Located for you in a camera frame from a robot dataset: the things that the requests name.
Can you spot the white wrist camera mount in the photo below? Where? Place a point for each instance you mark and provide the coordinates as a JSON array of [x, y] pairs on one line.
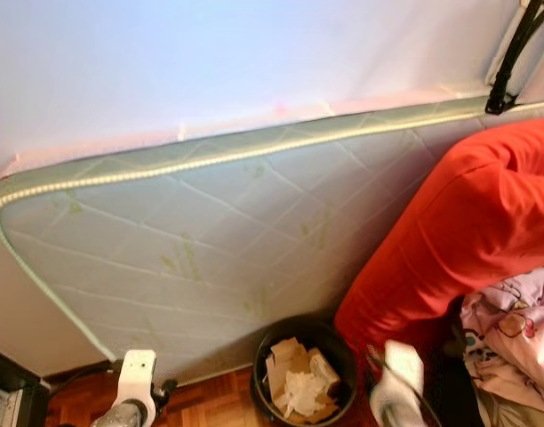
[[401, 369], [137, 374]]

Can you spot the black waste bin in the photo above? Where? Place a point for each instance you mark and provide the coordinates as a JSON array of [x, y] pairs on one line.
[[325, 338]]

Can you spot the dark wooden furniture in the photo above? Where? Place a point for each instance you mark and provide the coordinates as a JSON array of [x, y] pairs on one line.
[[14, 391]]

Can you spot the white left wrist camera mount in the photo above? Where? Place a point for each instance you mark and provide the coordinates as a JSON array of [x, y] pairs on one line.
[[137, 374]]

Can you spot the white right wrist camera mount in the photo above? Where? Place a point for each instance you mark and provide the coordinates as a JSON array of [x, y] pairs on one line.
[[401, 369]]

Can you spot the large red cushion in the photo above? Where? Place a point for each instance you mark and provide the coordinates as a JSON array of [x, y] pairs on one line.
[[459, 222]]

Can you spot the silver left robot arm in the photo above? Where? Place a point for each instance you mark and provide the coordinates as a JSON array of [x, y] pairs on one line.
[[125, 418]]

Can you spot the pink cartoon bear blanket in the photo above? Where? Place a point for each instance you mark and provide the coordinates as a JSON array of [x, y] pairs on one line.
[[512, 329]]

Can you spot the crumpled white paper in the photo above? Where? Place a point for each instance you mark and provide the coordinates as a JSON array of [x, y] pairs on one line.
[[303, 391]]

